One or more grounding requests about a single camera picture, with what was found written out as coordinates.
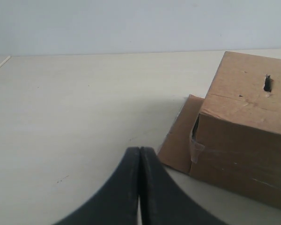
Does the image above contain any brown cardboard slotted box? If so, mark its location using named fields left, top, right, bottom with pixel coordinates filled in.
left=158, top=52, right=281, bottom=209

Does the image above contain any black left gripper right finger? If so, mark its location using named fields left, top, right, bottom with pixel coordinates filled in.
left=139, top=147, right=222, bottom=225

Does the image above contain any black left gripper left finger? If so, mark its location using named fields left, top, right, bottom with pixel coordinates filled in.
left=56, top=147, right=140, bottom=225

